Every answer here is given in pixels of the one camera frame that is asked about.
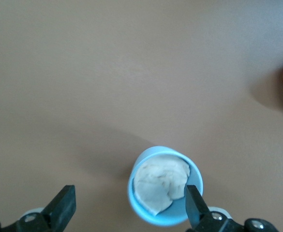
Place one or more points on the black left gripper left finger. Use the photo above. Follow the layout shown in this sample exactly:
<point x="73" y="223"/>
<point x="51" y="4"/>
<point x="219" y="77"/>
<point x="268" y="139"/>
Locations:
<point x="59" y="207"/>

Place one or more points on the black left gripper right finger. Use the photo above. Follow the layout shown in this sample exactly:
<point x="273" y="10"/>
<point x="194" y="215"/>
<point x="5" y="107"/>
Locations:
<point x="194" y="205"/>

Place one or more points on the white paper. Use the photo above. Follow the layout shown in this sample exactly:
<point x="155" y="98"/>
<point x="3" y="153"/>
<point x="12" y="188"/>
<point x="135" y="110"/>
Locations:
<point x="158" y="183"/>

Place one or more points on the light blue cup with paper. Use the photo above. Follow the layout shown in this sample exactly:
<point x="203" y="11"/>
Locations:
<point x="155" y="151"/>

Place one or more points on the brown table cover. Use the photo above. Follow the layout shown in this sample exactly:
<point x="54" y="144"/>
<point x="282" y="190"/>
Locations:
<point x="131" y="72"/>

